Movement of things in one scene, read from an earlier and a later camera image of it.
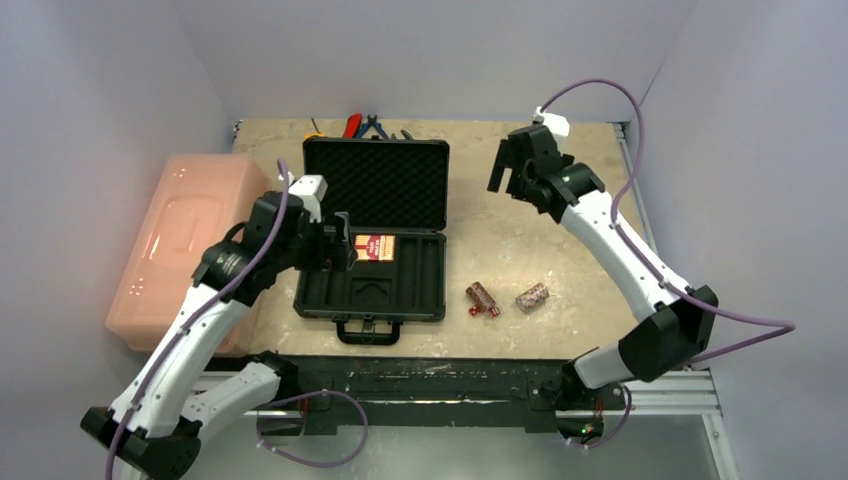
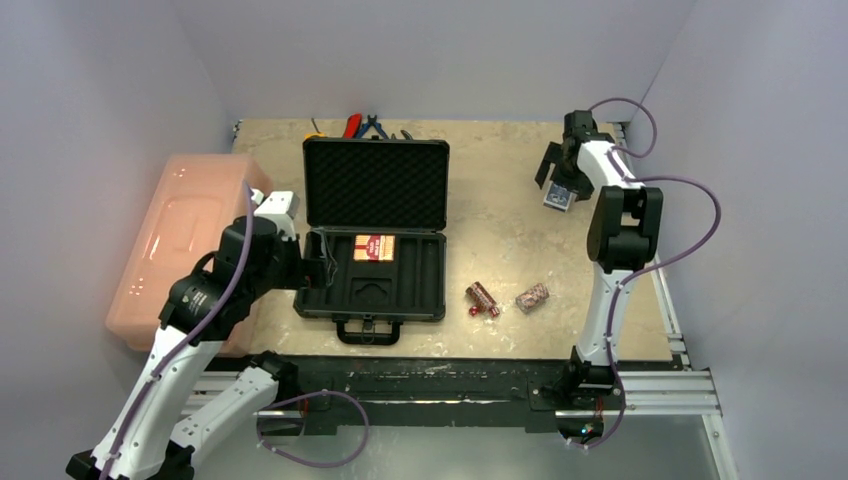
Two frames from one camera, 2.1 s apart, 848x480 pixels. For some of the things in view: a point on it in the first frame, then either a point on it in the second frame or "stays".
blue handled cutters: [371, 121] stays
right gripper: [515, 158] → [560, 168]
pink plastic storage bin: [195, 200] stays
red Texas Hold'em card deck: [375, 247] stays
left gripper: [328, 255] → [314, 270]
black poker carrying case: [395, 196] stays
